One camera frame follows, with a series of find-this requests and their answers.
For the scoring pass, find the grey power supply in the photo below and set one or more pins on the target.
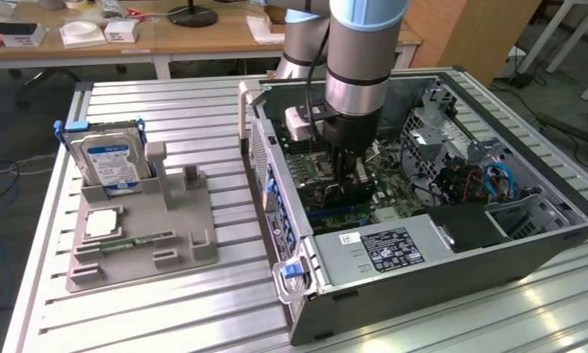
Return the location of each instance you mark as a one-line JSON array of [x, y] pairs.
[[387, 250]]

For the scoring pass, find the wooden desk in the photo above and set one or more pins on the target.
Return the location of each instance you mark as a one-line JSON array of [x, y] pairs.
[[201, 40]]

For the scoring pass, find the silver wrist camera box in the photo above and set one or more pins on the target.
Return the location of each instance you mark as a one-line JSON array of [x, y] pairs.
[[299, 123]]

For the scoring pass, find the white cardboard box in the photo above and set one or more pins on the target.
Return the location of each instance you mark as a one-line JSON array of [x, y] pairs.
[[265, 31]]

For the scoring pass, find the green motherboard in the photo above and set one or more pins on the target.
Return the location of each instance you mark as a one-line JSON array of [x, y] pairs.
[[397, 198]]

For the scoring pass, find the white table frame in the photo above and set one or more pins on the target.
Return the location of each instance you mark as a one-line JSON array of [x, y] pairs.
[[545, 36]]

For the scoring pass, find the black floor adapter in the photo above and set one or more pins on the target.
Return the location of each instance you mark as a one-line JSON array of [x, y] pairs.
[[522, 81]]

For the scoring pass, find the black plastic shroud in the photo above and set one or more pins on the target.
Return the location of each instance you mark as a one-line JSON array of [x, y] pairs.
[[466, 228]]

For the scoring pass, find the grey parts rack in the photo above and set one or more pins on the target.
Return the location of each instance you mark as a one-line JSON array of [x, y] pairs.
[[186, 220]]

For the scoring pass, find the silver CPU chip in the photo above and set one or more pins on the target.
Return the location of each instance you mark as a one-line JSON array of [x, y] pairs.
[[103, 223]]

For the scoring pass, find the black plastic case clip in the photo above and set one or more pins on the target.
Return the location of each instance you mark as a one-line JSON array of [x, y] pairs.
[[271, 140]]

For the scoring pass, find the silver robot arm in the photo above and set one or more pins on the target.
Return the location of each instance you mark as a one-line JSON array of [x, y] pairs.
[[363, 55]]

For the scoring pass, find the white box with black lid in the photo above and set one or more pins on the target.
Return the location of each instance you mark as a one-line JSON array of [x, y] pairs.
[[22, 38]]

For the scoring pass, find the green RAM stick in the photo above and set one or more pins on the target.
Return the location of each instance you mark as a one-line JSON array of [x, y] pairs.
[[127, 243]]

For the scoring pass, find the blue case latch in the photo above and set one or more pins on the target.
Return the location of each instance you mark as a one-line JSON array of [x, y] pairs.
[[291, 272]]

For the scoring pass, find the white labelled box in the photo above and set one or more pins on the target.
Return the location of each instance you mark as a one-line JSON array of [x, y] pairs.
[[121, 33]]

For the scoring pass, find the CPU socket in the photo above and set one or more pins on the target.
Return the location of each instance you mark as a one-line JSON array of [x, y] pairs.
[[319, 165]]

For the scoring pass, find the grey disk bay bracket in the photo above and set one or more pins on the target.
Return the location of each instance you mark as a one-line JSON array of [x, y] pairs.
[[525, 217]]

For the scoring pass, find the hard disk with blue label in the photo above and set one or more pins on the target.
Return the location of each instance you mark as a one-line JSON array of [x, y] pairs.
[[109, 162]]

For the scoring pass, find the blue expansion slot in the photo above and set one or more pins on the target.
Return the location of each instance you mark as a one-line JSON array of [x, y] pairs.
[[334, 212]]

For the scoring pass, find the metal disk bay cage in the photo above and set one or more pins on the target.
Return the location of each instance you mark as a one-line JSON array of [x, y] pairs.
[[431, 143]]

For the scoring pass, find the dark grey PC case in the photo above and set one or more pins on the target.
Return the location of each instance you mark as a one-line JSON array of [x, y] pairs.
[[422, 312]]

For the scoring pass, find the wooden cabinet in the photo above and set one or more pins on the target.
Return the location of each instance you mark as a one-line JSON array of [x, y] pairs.
[[471, 36]]

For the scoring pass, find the blue disk caddy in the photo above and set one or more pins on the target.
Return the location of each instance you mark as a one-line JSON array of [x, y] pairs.
[[77, 126]]

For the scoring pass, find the black monitor stand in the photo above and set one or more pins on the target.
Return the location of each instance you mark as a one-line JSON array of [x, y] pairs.
[[194, 18]]

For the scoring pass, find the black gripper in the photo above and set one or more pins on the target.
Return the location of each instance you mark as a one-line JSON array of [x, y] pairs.
[[353, 132]]

